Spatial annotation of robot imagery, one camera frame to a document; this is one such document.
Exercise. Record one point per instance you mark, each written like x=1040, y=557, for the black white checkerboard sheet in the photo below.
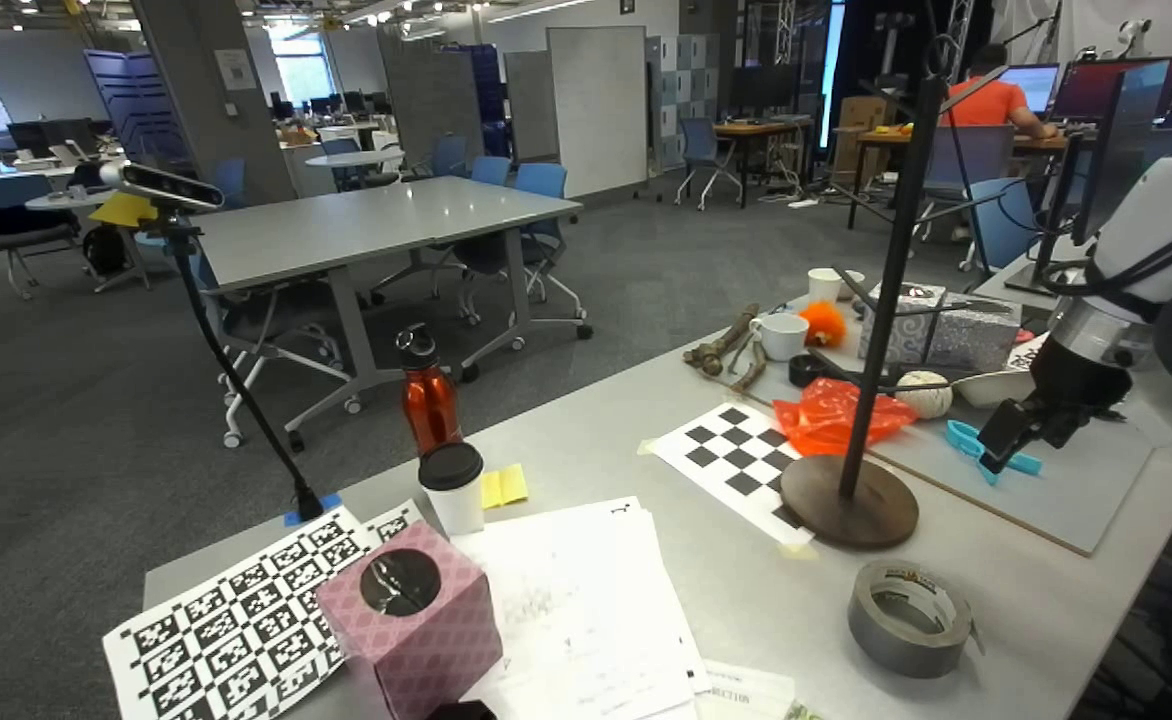
x=717, y=459

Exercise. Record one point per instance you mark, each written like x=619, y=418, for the pink tissue box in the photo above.
x=425, y=653

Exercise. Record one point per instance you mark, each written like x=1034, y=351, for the white paper cup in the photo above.
x=781, y=336
x=825, y=287

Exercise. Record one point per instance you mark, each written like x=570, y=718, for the black ball holder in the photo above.
x=815, y=369

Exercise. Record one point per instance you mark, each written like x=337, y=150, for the white patterned ball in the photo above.
x=926, y=399

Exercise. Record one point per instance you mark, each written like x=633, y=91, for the printed marker tag sheet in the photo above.
x=231, y=643

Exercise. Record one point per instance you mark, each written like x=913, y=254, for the gray tape roll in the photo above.
x=876, y=643

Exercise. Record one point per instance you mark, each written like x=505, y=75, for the black monitor on stand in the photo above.
x=1116, y=123

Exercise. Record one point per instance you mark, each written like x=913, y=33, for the yellow sticky notes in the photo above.
x=505, y=485

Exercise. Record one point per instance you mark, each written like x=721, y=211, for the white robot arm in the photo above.
x=1166, y=227

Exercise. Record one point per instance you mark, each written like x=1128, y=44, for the gray office table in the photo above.
x=357, y=220

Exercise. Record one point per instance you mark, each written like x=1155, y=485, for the lit laptop screen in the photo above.
x=1034, y=87

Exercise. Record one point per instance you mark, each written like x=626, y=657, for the black peg stand wooden base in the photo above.
x=848, y=504

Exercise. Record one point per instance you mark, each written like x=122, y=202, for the black office chair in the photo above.
x=19, y=220

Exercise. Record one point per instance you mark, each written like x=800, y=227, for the white paper stack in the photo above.
x=587, y=603

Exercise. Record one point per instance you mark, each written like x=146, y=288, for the white cup black lid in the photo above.
x=454, y=498

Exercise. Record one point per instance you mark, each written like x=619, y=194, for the red water bottle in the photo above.
x=428, y=406

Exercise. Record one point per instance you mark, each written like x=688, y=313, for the gray mat board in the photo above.
x=1078, y=504

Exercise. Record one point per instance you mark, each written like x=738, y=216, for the small white paper note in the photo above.
x=745, y=693

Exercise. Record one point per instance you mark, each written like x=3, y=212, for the orange plastic bag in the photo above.
x=825, y=423

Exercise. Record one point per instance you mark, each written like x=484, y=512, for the yellow bag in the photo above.
x=125, y=211

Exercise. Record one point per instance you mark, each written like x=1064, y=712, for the orange fluffy toy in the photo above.
x=825, y=322

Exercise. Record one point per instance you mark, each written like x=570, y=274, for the black camera on gooseneck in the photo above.
x=231, y=367

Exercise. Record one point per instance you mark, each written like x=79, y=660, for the white partition board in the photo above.
x=598, y=105

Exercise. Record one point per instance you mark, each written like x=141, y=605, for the person in orange shirt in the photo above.
x=985, y=101

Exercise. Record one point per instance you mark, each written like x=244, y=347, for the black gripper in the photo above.
x=1078, y=393

